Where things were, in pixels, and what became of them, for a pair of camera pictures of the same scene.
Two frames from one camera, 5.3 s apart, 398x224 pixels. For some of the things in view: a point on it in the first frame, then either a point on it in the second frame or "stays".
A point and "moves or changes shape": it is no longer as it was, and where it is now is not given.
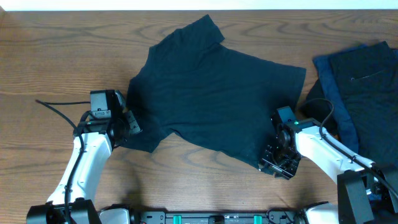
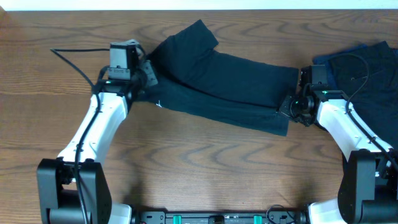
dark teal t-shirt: x=221 y=102 moves or changes shape
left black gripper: x=131 y=121 → x=144 y=76
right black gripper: x=278 y=165 → x=286 y=109
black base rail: x=217 y=217 stays
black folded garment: x=367 y=79 stays
